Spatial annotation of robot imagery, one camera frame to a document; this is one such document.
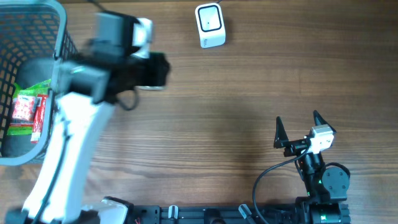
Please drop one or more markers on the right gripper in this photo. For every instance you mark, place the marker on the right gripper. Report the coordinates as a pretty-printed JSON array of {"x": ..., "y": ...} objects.
[{"x": 282, "y": 140}]

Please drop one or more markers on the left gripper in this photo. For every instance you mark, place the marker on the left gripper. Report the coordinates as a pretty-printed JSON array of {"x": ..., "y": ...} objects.
[{"x": 152, "y": 68}]

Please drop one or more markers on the red stick sachet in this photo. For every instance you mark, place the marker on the red stick sachet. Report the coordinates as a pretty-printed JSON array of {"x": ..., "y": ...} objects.
[{"x": 38, "y": 119}]

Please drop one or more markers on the small red white packet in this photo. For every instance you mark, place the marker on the small red white packet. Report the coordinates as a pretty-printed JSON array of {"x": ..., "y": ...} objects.
[{"x": 25, "y": 108}]

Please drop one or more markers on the green snack bag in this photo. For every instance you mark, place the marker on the green snack bag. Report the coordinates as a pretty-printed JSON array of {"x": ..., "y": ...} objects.
[{"x": 19, "y": 127}]

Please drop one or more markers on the green lid spice jar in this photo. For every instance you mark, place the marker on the green lid spice jar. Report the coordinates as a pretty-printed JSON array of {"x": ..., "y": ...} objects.
[{"x": 151, "y": 88}]

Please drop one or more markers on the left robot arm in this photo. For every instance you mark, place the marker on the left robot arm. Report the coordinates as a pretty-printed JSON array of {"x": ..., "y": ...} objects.
[{"x": 117, "y": 59}]

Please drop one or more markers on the white barcode scanner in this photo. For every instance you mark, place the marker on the white barcode scanner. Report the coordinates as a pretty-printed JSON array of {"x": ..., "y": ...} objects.
[{"x": 210, "y": 23}]

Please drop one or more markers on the grey plastic mesh basket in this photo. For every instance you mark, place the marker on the grey plastic mesh basket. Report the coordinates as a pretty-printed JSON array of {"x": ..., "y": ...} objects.
[{"x": 34, "y": 41}]

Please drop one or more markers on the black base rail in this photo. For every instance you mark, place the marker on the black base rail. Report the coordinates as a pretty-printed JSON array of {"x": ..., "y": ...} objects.
[{"x": 278, "y": 213}]

